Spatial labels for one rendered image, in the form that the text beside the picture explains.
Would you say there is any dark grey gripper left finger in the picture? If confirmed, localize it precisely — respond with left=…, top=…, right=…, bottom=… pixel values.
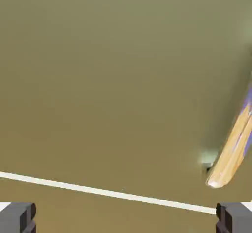
left=0, top=202, right=37, bottom=233

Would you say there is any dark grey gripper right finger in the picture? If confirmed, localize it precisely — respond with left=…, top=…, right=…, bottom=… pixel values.
left=215, top=201, right=252, bottom=233

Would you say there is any olive-brown cabinet door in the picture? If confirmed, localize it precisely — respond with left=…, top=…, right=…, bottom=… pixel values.
left=0, top=177, right=217, bottom=233

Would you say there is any cabinet with pale frame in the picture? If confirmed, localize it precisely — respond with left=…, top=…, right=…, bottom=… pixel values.
left=0, top=170, right=217, bottom=215

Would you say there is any shiny golden curved door handle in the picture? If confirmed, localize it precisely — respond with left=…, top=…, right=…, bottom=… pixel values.
left=204, top=83, right=252, bottom=190

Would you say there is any olive cabinet door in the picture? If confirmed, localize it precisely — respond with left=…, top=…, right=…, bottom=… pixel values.
left=0, top=0, right=252, bottom=210

